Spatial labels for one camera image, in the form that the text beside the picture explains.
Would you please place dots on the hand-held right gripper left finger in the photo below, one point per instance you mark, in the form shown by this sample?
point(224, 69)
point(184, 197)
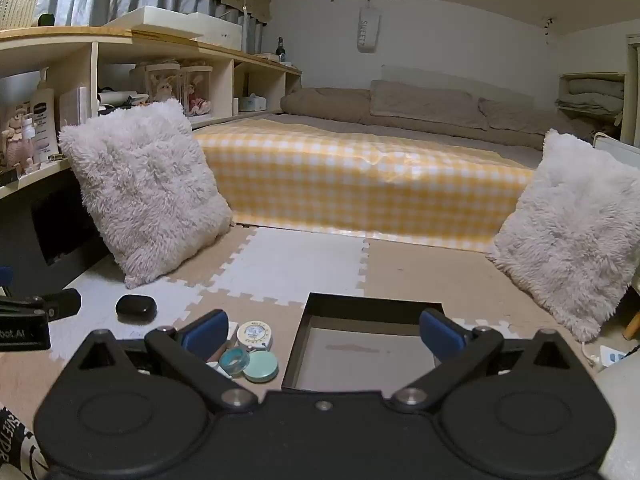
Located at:
point(205, 334)

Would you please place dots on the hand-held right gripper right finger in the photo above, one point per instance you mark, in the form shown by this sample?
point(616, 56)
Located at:
point(441, 334)

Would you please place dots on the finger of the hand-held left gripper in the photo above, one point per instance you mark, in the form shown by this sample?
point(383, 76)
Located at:
point(5, 277)
point(62, 305)

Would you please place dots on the blue patterned tape roll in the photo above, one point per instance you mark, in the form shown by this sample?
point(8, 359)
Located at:
point(223, 362)

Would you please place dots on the round white tape measure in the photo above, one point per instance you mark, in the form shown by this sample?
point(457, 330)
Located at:
point(255, 335)

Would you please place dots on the black earbud case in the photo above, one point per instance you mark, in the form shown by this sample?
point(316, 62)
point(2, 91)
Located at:
point(135, 308)

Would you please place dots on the black box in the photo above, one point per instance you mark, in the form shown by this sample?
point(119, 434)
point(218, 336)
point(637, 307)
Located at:
point(350, 355)

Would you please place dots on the black cabinet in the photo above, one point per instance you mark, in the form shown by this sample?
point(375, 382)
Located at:
point(20, 240)

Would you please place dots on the foam puzzle floor mat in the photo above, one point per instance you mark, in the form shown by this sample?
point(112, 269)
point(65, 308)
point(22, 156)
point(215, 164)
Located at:
point(280, 265)

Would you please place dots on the black white printed bag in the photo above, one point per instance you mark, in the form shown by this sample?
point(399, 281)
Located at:
point(15, 440)

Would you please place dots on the pink plush doll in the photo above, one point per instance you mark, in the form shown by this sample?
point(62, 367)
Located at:
point(17, 135)

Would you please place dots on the fluffy white pillow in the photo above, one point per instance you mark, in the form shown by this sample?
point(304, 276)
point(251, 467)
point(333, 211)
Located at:
point(565, 240)
point(145, 185)

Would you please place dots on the white lotion pump bottle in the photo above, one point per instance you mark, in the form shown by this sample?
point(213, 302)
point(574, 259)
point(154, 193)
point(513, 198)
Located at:
point(44, 120)

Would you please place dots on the wooden furniture leg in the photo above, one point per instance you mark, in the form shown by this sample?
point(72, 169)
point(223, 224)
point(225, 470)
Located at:
point(632, 325)

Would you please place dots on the yellow checked bed cover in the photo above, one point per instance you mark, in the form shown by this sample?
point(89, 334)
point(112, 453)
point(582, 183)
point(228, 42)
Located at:
point(325, 180)

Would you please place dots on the cream cushion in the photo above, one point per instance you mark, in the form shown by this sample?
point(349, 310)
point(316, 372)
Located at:
point(622, 410)

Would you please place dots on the large beige bed pillow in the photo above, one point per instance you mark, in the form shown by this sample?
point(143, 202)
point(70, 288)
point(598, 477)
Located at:
point(425, 105)

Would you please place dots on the small beige bed pillow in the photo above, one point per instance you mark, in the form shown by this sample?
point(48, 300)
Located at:
point(530, 120)

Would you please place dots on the white tissue box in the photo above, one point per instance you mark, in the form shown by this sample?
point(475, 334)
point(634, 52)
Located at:
point(251, 103)

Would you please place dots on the clear jar with doll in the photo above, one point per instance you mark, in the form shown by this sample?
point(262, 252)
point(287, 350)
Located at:
point(162, 85)
point(196, 90)

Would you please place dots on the wooden shelf unit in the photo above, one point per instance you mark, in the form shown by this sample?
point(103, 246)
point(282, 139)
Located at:
point(222, 85)

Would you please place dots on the white woven basket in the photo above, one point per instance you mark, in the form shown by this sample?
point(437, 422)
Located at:
point(17, 7)

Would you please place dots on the folded beige blankets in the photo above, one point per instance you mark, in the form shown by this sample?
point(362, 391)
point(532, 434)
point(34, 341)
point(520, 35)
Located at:
point(592, 95)

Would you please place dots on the dark glass bottle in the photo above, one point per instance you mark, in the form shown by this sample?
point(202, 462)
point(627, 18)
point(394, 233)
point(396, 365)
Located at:
point(280, 50)

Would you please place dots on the flat white box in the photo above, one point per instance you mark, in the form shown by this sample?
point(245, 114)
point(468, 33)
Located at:
point(200, 22)

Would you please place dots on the white hanging sign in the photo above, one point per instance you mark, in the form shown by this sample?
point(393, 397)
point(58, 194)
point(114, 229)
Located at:
point(368, 27)

